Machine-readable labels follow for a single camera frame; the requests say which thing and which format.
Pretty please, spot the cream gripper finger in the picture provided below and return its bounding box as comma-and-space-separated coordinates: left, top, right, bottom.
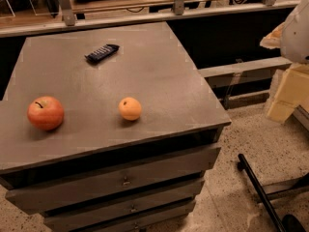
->
260, 22, 285, 49
266, 63, 309, 124

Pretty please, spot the bottom drawer front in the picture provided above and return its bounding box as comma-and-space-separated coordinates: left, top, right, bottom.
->
82, 198, 195, 232

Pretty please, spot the blue rxbar wrapper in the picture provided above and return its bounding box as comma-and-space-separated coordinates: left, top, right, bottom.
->
85, 44, 120, 64

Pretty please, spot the drawer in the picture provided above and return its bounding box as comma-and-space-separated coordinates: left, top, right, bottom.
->
6, 144, 220, 215
82, 198, 195, 232
44, 178, 204, 232

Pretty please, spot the grey drawer cabinet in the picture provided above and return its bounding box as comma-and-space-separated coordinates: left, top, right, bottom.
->
0, 22, 230, 219

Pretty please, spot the middle drawer front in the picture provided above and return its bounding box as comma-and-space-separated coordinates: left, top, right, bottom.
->
44, 178, 204, 232

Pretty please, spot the red apple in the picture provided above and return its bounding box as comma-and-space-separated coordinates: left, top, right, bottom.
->
27, 96, 65, 131

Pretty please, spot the top drawer front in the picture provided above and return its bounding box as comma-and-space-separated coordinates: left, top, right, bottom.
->
6, 144, 220, 215

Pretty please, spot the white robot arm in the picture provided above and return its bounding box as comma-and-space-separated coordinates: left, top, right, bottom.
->
260, 0, 309, 123

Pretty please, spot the black metal bar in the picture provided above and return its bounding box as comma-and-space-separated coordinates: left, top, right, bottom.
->
237, 154, 286, 232

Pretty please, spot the metal railing frame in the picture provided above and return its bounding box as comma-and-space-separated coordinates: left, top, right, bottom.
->
0, 0, 300, 38

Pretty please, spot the orange fruit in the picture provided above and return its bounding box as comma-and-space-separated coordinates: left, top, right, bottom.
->
118, 97, 142, 121

